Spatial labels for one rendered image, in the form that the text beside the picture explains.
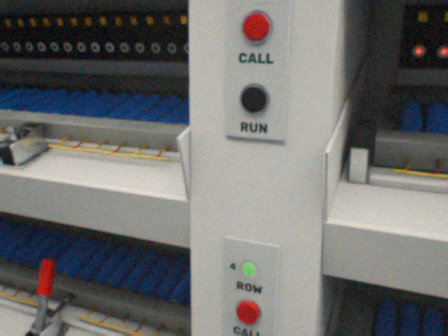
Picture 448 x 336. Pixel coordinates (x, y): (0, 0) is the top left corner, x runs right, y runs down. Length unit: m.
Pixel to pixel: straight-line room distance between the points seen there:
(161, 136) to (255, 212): 0.12
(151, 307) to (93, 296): 0.07
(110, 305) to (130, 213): 0.17
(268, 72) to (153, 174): 0.13
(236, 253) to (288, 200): 0.06
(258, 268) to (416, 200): 0.11
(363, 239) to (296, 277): 0.05
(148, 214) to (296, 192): 0.12
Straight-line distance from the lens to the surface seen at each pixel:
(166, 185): 0.34
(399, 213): 0.30
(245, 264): 0.31
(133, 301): 0.49
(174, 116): 0.41
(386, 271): 0.31
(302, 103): 0.27
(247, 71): 0.28
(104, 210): 0.37
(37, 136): 0.44
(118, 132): 0.40
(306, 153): 0.28
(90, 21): 0.55
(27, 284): 0.57
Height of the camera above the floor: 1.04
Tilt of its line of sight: 15 degrees down
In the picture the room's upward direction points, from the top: 1 degrees clockwise
